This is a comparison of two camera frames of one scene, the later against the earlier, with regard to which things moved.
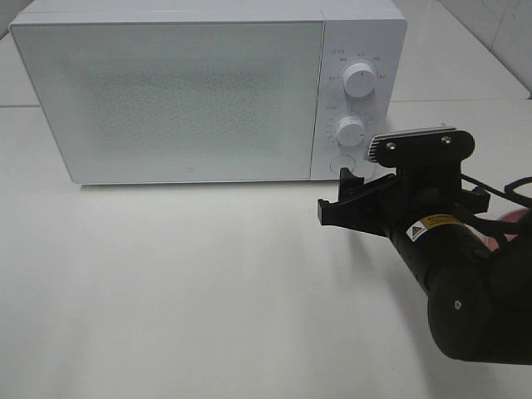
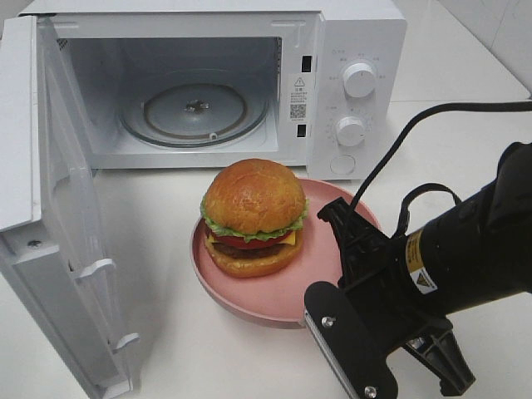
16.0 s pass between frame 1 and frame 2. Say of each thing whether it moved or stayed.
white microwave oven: stayed
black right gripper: moved
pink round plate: moved
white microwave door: moved
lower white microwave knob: stayed
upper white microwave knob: stayed
